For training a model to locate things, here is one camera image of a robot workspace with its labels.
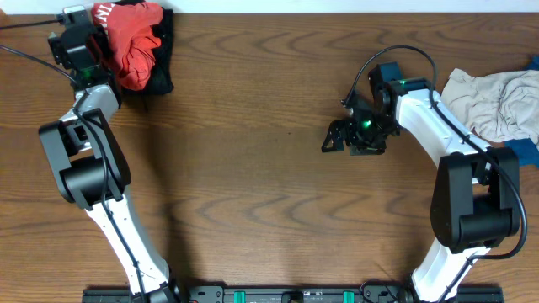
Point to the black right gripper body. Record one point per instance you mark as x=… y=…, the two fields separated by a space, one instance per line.
x=368 y=134

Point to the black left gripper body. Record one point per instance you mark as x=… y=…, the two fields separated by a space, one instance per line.
x=97 y=45

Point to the orange red t-shirt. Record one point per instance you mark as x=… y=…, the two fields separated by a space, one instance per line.
x=131 y=40

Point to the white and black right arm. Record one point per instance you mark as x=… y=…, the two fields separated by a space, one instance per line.
x=476 y=202

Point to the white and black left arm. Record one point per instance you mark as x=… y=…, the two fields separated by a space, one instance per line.
x=90 y=169

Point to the folded black shirt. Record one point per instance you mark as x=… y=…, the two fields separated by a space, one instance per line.
x=160 y=82

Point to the beige crumpled shirt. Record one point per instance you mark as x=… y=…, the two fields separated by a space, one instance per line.
x=498 y=107

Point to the blue cloth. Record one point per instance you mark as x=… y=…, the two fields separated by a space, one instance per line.
x=526 y=147

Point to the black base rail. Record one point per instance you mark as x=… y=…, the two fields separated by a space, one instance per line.
x=369 y=292

